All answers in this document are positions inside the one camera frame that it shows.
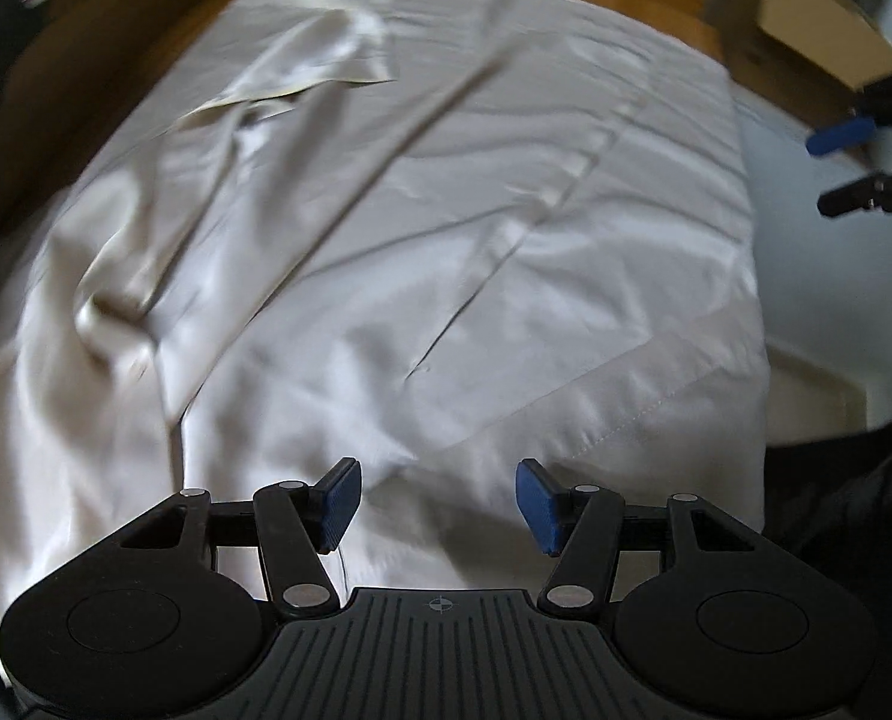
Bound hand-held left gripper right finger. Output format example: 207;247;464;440
515;457;773;616

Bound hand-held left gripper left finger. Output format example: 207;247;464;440
118;457;363;622

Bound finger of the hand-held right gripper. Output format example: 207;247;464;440
807;64;892;158
816;163;892;237

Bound white short-sleeved shirt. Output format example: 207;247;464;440
0;0;773;616

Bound cardboard box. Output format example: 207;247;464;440
704;0;892;91

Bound person's dark clothing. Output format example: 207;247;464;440
762;412;892;623

